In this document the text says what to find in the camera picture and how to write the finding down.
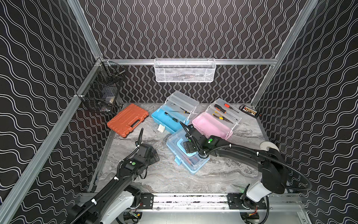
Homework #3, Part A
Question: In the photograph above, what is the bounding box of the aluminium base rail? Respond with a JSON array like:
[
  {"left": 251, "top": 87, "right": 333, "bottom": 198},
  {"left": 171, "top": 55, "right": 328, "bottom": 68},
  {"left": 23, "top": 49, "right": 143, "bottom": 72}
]
[{"left": 79, "top": 192, "right": 304, "bottom": 212}]

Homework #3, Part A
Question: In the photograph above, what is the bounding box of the black green screwdriver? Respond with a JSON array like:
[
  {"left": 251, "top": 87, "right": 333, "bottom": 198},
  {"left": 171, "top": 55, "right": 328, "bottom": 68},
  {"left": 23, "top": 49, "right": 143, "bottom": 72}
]
[{"left": 165, "top": 112, "right": 179, "bottom": 123}]

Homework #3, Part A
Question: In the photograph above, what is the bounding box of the thin yellow screwdriver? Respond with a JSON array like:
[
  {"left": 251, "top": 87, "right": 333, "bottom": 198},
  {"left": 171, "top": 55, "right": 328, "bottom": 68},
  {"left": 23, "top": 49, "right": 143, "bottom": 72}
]
[{"left": 170, "top": 111, "right": 190, "bottom": 114}]

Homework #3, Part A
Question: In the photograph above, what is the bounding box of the white mesh wall basket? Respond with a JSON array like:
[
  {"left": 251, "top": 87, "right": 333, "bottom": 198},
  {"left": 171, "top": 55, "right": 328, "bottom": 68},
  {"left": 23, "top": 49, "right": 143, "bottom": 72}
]
[{"left": 154, "top": 58, "right": 216, "bottom": 83}]

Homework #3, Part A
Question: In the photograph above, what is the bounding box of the white tape roll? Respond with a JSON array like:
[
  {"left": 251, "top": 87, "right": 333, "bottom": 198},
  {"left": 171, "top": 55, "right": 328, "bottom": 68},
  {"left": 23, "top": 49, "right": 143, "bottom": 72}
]
[{"left": 259, "top": 141, "right": 280, "bottom": 152}]

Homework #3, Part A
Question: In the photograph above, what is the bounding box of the black orange screwdriver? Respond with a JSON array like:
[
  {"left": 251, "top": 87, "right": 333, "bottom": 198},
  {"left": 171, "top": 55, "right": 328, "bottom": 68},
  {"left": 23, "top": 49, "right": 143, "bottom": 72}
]
[{"left": 214, "top": 104, "right": 226, "bottom": 113}]

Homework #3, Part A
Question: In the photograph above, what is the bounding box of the red small screwdriver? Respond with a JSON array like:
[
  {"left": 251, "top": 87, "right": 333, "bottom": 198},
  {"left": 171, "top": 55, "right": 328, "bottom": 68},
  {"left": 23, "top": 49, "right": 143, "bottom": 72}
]
[{"left": 224, "top": 103, "right": 238, "bottom": 113}]

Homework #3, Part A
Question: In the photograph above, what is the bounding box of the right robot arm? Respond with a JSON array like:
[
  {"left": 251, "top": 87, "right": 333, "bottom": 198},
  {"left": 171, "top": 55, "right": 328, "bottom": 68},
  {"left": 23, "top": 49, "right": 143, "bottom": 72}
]
[{"left": 180, "top": 122, "right": 312, "bottom": 203}]

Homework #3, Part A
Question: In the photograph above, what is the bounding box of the blue rear toolbox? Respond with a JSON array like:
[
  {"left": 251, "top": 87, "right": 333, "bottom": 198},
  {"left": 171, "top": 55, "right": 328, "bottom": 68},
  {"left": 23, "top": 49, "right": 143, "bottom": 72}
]
[{"left": 152, "top": 91, "right": 200, "bottom": 134}]

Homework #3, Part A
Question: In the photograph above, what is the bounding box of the black wire wall basket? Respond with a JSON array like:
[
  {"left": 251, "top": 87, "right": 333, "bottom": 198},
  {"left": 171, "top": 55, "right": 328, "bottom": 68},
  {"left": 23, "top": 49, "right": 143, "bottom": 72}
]
[{"left": 79, "top": 59, "right": 127, "bottom": 113}]

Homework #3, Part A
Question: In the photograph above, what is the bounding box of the red tool case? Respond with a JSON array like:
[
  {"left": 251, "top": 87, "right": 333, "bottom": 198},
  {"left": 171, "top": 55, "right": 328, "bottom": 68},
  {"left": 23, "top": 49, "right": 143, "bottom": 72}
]
[{"left": 107, "top": 104, "right": 149, "bottom": 138}]

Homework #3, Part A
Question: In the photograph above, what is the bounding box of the black bit set case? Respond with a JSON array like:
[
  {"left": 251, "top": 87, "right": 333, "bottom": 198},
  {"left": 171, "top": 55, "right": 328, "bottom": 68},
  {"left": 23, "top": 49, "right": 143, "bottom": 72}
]
[{"left": 239, "top": 105, "right": 261, "bottom": 118}]

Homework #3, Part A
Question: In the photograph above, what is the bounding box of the light blue front toolbox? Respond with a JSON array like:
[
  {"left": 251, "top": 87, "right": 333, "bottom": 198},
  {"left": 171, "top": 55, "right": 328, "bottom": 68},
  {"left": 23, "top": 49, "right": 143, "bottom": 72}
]
[{"left": 167, "top": 129, "right": 209, "bottom": 174}]

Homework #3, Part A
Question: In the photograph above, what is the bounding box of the pink toolbox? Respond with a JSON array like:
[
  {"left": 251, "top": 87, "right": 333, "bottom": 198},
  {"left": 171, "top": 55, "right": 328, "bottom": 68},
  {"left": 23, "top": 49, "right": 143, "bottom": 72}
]
[{"left": 192, "top": 98, "right": 241, "bottom": 140}]

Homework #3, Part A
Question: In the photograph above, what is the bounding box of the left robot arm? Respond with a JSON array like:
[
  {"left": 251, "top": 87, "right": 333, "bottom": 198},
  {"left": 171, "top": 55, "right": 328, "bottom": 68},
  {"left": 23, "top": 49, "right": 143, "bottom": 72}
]
[{"left": 66, "top": 128, "right": 159, "bottom": 224}]

